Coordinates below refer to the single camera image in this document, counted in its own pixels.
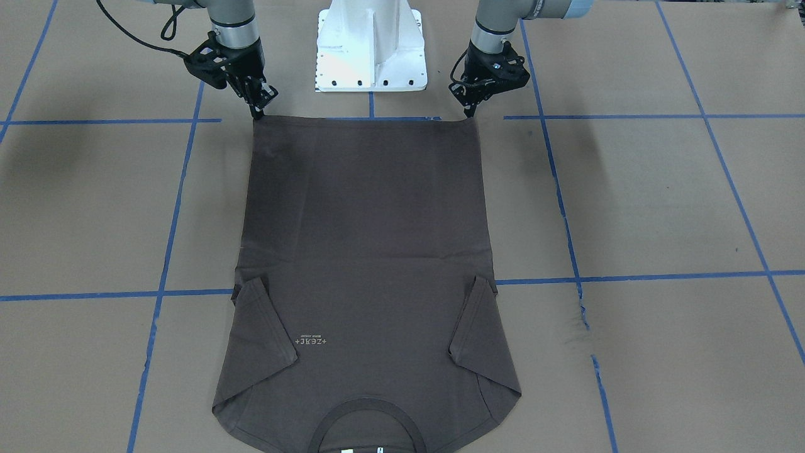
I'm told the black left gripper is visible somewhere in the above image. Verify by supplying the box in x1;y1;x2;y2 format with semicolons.
448;42;503;118

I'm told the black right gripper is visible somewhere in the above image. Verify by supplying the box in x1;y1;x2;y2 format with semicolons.
221;39;279;120

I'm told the dark brown t-shirt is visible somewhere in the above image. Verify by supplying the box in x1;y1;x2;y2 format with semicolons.
211;116;521;452

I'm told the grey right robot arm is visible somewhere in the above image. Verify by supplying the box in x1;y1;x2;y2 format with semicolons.
164;1;279;120

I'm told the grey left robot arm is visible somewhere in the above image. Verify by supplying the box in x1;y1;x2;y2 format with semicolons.
448;1;593;118

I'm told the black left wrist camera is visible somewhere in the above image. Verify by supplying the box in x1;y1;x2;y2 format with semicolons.
488;41;531;94

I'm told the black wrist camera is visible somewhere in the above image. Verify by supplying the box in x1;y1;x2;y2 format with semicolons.
488;41;531;94
182;31;228;90

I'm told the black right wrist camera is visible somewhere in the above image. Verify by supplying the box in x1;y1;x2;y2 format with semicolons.
182;31;228;90

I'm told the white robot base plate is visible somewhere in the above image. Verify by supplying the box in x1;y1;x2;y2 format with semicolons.
314;1;428;92

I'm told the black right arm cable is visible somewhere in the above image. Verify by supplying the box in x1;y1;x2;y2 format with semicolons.
96;0;208;59

